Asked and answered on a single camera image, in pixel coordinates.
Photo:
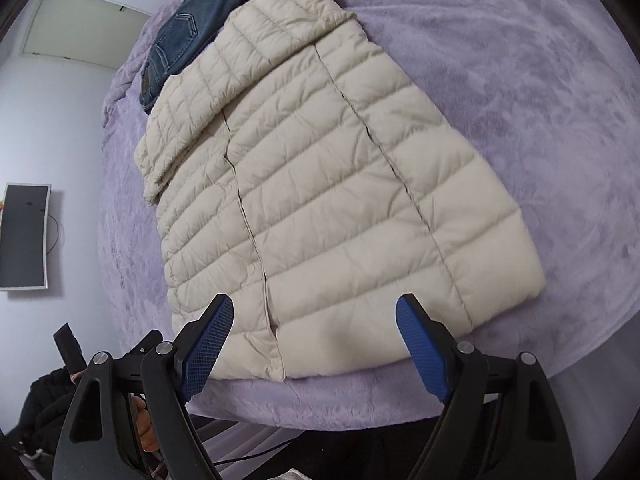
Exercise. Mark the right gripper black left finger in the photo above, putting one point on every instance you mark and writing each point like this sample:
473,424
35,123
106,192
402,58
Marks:
174,371

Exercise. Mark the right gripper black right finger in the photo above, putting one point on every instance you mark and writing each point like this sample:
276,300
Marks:
500,418

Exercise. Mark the cream quilted down jacket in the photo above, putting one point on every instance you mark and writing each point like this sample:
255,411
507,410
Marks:
296,168

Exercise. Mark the operator's left hand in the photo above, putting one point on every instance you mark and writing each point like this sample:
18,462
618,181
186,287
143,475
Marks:
144,427

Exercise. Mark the cream door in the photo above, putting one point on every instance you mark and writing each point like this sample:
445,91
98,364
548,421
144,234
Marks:
94,32

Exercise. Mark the blue denim jeans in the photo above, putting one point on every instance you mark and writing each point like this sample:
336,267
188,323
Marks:
185,34

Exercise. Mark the lilac bed blanket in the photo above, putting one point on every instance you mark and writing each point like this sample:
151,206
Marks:
546,90

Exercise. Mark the black wall monitor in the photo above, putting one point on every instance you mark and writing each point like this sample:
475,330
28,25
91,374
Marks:
24,231

